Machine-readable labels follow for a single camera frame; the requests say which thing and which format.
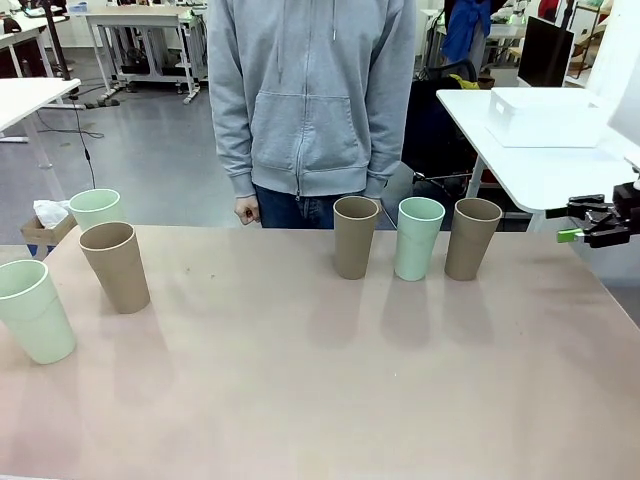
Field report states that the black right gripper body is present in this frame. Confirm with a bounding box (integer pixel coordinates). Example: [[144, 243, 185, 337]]
[[612, 182, 640, 236]]

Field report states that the brown plastic cup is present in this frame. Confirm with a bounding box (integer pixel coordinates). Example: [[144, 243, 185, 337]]
[[332, 196, 381, 280], [78, 221, 152, 315], [444, 197, 503, 282]]

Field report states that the pale green plastic cup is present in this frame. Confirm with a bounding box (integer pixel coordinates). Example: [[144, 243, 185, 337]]
[[393, 196, 446, 282], [0, 259, 78, 365], [68, 188, 125, 232]]

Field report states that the person's right forearm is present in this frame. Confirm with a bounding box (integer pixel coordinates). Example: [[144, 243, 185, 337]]
[[209, 99, 259, 201]]

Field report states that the person's left forearm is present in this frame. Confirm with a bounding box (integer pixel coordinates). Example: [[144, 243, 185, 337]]
[[362, 99, 414, 199]]

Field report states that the white plastic basket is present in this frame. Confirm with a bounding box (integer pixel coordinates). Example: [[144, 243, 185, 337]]
[[488, 87, 612, 136]]

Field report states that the person's right hand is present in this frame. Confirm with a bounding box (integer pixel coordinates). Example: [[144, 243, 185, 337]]
[[233, 195, 262, 226]]

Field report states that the white side table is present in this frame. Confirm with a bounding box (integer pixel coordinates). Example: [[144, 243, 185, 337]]
[[435, 87, 640, 234]]

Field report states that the black computer monitor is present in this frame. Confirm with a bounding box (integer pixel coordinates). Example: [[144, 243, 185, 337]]
[[517, 15, 576, 89]]

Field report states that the black chair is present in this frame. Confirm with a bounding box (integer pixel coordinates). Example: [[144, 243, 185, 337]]
[[402, 59, 481, 197]]

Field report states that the yellow cloth item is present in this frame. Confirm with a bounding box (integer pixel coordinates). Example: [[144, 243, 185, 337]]
[[448, 73, 477, 96]]

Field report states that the blue jacket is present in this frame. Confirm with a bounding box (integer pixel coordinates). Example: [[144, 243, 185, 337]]
[[442, 0, 494, 64]]

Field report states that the person in grey hoodie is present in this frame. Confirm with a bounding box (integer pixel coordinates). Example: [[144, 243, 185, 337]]
[[205, 0, 418, 230]]

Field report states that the crumpled white tissue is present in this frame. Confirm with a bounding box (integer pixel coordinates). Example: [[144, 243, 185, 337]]
[[33, 199, 71, 227]]

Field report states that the small cardboard box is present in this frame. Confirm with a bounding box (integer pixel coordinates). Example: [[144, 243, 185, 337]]
[[20, 212, 79, 249]]

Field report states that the black stand pole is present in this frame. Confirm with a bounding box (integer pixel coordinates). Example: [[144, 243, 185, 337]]
[[42, 0, 74, 82]]

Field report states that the white rounded table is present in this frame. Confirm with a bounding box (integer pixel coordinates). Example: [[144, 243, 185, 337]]
[[0, 78, 82, 174]]

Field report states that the white office desk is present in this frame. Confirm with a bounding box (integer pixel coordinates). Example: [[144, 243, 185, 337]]
[[0, 12, 69, 77]]

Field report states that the white metal frame desk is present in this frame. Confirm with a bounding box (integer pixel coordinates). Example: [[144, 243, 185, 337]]
[[82, 5, 209, 105]]

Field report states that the thin black floor cable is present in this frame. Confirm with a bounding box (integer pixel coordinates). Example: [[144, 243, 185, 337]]
[[37, 92, 104, 189]]

